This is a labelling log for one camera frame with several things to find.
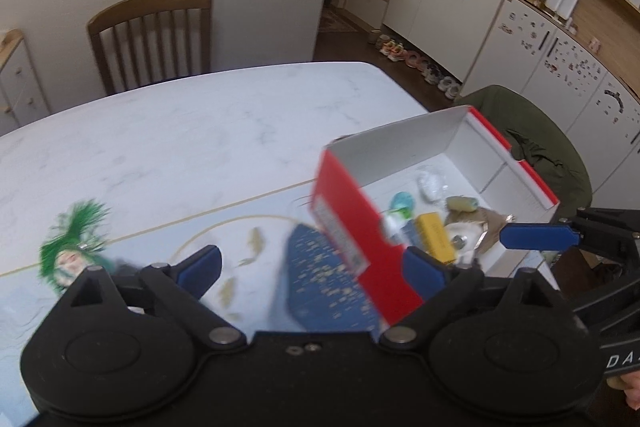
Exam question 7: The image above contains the right hand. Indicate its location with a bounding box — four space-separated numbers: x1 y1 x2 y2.
606 371 640 411

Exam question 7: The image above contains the brown wooden chair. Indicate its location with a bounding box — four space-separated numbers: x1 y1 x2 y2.
87 0 214 95

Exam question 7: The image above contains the row of shoes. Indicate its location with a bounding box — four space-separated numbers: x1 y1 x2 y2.
372 32 461 101

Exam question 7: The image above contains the red and white cardboard box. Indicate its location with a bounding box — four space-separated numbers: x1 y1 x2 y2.
310 106 559 324

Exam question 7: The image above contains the white side drawer cabinet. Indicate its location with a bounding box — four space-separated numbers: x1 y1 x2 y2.
0 29 51 135

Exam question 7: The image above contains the pale green cylinder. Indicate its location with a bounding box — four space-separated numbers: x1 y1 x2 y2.
446 196 480 212

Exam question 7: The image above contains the white cabinet unit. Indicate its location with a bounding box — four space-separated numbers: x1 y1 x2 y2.
344 0 640 210

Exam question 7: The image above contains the yellow small box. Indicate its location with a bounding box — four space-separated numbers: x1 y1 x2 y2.
414 212 457 265

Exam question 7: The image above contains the gold foil packet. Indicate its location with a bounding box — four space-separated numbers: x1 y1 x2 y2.
445 207 514 259

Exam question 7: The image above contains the teal round object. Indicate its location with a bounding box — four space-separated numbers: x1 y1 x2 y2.
390 191 416 215

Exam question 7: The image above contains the green haired doll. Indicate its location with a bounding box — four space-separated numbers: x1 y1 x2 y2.
39 199 114 296

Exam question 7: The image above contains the bag of white beads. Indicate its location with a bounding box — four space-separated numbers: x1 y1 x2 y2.
416 166 448 204

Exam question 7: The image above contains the olive green jacket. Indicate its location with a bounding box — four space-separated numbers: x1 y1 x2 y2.
456 86 592 219

